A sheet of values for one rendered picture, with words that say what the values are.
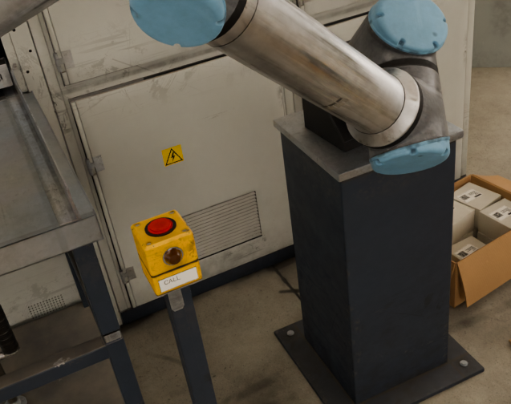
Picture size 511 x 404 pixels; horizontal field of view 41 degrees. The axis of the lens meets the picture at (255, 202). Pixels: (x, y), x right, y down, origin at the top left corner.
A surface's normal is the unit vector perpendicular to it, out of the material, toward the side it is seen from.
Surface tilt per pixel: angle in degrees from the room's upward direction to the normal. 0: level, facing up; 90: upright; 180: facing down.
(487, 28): 93
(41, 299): 90
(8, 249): 90
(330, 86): 110
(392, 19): 38
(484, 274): 74
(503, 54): 93
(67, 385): 0
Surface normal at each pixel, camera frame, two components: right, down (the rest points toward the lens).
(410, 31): 0.23, -0.40
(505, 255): 0.47, 0.11
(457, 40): 0.43, 0.45
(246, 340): -0.13, -0.83
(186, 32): -0.03, 0.91
